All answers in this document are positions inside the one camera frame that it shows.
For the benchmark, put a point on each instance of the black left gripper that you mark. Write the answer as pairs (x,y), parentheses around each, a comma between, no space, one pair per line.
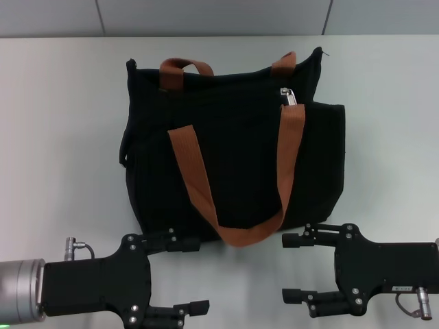
(96,288)

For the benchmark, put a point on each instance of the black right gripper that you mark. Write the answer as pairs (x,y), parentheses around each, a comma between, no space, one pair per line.
(387,267)

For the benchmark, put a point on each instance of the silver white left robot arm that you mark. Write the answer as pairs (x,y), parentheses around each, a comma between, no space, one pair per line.
(20,288)

